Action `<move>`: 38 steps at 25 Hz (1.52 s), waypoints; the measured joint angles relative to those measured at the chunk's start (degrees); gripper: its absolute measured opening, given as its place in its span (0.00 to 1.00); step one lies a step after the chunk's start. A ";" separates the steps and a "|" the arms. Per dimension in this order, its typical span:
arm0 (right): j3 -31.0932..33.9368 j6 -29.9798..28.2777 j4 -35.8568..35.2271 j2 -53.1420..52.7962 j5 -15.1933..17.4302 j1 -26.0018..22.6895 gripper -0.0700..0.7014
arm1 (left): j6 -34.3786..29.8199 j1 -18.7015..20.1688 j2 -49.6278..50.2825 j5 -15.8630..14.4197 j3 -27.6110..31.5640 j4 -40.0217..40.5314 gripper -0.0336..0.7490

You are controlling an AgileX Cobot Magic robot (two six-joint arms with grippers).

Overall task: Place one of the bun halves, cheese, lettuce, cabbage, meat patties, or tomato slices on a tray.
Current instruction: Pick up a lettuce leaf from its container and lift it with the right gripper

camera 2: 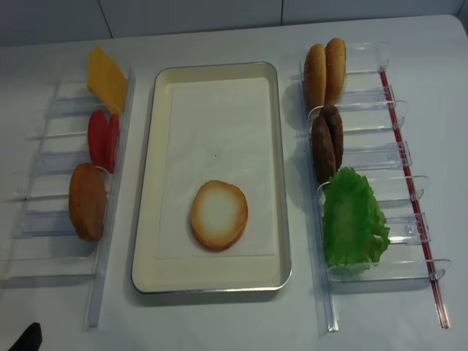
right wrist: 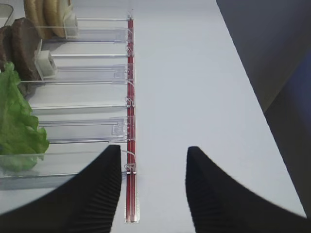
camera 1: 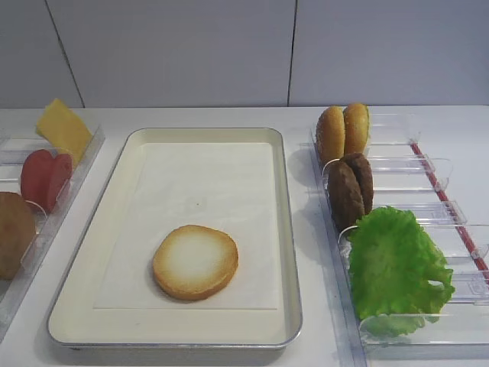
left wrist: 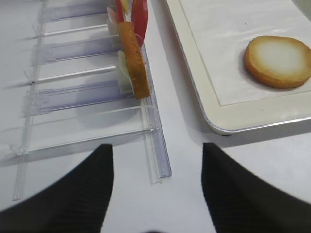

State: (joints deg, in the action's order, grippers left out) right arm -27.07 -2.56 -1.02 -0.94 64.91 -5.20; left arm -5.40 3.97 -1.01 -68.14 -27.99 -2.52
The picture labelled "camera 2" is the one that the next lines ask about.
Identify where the clear acrylic right rack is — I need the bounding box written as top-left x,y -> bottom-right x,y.
291,42 -> 451,333

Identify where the red tomato slice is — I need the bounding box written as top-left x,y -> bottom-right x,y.
87,110 -> 107,167
105,114 -> 119,173

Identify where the left red tomato slice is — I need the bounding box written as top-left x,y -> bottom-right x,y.
87,110 -> 107,167

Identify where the green lettuce leaf in rack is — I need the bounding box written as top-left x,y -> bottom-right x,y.
322,167 -> 390,267

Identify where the rear brown meat patty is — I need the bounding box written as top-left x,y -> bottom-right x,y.
320,105 -> 344,170

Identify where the toasted bun bottom slice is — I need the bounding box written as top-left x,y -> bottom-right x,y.
190,180 -> 248,251

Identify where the front brown meat patty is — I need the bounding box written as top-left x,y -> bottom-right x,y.
311,116 -> 336,184

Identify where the brown bun in left rack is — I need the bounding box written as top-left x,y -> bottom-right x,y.
69,163 -> 107,242

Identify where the black object at corner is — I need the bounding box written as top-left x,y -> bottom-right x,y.
9,322 -> 42,351

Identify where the cream metal tray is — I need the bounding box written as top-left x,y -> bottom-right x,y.
132,62 -> 291,293

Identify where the yellow cheese slice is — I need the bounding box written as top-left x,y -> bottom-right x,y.
87,45 -> 127,114

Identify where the brown meat patty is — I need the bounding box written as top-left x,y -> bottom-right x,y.
320,105 -> 344,170
311,116 -> 336,184

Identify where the right red tomato slice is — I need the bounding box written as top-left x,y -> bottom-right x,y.
105,114 -> 119,173

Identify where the clear acrylic left rack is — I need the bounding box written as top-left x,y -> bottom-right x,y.
1,66 -> 136,328

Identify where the right sesame bun top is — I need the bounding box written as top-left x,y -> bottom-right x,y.
325,37 -> 347,105

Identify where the white paper tray liner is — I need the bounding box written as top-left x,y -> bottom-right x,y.
156,78 -> 276,259

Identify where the clear acrylic rack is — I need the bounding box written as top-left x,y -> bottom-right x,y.
1,66 -> 136,328
291,42 -> 451,333

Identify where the left sesame bun top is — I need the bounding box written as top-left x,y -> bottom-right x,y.
303,43 -> 326,110

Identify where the sesame bun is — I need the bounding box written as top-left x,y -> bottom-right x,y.
303,43 -> 326,110
325,37 -> 347,105

